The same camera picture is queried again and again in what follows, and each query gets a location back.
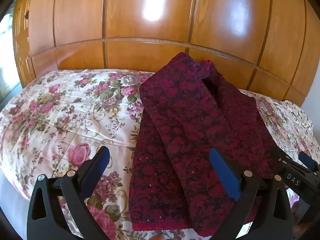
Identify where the dark red floral sweater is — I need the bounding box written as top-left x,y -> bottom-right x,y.
129,53 -> 278,237

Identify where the floral bedspread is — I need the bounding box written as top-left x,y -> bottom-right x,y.
0,69 -> 316,240

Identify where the wooden headboard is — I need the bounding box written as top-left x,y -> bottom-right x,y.
12,0 -> 319,105

